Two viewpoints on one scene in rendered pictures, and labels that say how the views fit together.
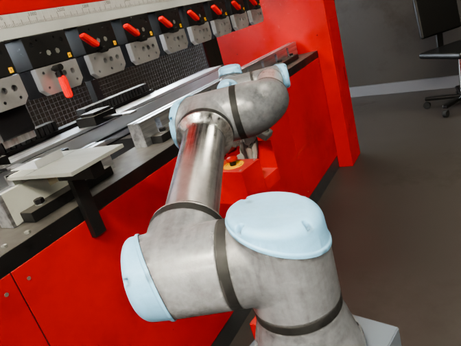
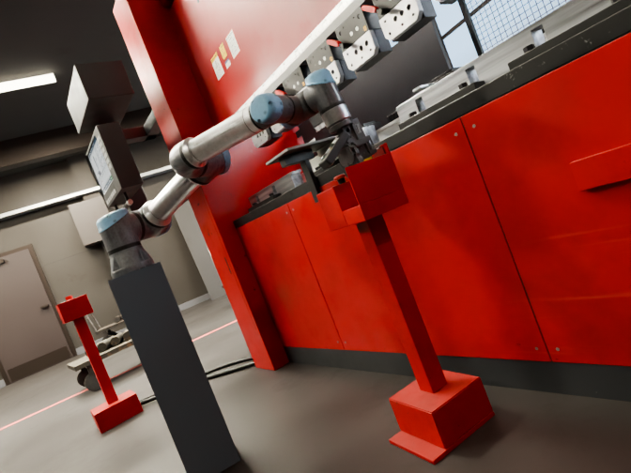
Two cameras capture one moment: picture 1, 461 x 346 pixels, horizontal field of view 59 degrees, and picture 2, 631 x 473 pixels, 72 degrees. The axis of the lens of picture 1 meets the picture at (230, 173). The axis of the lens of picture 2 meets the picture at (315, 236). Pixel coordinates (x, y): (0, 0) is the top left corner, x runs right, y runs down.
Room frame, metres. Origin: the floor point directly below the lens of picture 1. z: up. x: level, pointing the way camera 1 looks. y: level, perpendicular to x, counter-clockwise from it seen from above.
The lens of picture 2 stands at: (1.63, -1.28, 0.71)
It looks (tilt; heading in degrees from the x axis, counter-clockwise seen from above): 2 degrees down; 111
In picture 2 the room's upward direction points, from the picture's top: 21 degrees counter-clockwise
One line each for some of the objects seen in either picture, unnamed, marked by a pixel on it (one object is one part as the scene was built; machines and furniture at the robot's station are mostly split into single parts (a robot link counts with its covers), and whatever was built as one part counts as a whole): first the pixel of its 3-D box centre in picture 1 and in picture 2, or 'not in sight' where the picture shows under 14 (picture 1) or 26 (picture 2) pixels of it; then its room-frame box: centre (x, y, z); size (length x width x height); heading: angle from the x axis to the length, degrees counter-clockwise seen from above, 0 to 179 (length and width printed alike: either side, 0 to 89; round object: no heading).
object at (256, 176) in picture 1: (241, 167); (357, 189); (1.33, -0.04, 0.75); 0.20 x 0.16 x 0.18; 138
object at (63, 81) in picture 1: (62, 81); not in sight; (1.24, 0.39, 1.19); 0.04 x 0.02 x 0.10; 56
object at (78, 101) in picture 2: not in sight; (119, 150); (-0.15, 0.85, 1.52); 0.51 x 0.25 x 0.85; 146
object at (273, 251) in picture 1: (278, 251); (118, 229); (0.44, -0.03, 0.94); 0.13 x 0.12 x 0.14; 78
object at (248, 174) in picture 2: not in sight; (253, 169); (0.44, 1.23, 1.15); 0.85 x 0.25 x 2.30; 56
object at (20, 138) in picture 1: (14, 126); (318, 117); (1.15, 0.53, 1.11); 0.10 x 0.02 x 0.10; 146
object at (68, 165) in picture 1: (65, 162); (301, 150); (1.07, 0.41, 1.00); 0.26 x 0.18 x 0.01; 56
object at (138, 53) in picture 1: (134, 40); (403, 5); (1.62, 0.21, 1.24); 0.15 x 0.09 x 0.17; 146
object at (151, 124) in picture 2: not in sight; (142, 126); (-0.08, 1.04, 1.66); 0.40 x 0.24 x 0.07; 146
